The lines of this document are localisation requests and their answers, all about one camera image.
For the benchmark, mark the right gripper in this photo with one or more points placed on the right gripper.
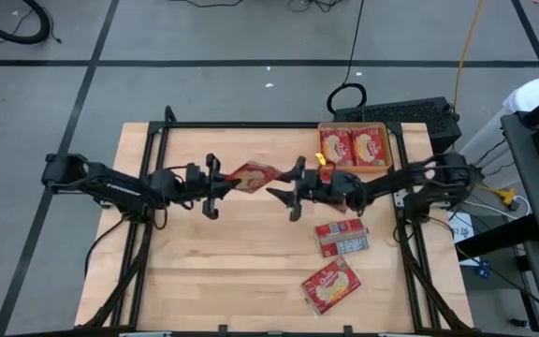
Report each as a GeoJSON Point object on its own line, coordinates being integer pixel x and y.
{"type": "Point", "coordinates": [321, 187]}

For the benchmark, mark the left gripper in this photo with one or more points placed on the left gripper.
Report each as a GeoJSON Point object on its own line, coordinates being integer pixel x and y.
{"type": "Point", "coordinates": [197, 185]}

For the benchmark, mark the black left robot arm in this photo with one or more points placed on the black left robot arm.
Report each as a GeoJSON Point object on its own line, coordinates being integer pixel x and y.
{"type": "Point", "coordinates": [110, 185]}

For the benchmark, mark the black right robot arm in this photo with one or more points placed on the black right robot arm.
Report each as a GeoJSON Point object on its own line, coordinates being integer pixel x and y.
{"type": "Point", "coordinates": [405, 180]}

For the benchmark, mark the yellow gripper tag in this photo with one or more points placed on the yellow gripper tag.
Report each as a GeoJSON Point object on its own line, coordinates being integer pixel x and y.
{"type": "Point", "coordinates": [320, 158]}

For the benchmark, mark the orange plastic basket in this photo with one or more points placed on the orange plastic basket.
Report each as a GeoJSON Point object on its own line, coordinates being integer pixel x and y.
{"type": "Point", "coordinates": [356, 170]}

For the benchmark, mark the black perforated computer case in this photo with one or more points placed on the black perforated computer case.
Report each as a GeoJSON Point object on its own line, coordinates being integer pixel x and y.
{"type": "Point", "coordinates": [414, 114]}

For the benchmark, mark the white paper sheet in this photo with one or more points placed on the white paper sheet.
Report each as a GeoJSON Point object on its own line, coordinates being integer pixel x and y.
{"type": "Point", "coordinates": [461, 231]}

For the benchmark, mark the black support beam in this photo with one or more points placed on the black support beam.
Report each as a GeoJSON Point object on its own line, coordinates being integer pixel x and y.
{"type": "Point", "coordinates": [499, 238]}

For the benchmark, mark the white tall cylinder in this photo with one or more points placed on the white tall cylinder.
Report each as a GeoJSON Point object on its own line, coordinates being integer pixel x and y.
{"type": "Point", "coordinates": [531, 96]}

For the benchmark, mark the small black plug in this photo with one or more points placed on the small black plug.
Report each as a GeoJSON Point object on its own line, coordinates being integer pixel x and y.
{"type": "Point", "coordinates": [517, 322]}

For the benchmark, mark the black metal rig frame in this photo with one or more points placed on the black metal rig frame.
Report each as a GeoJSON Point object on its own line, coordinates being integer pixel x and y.
{"type": "Point", "coordinates": [251, 125]}

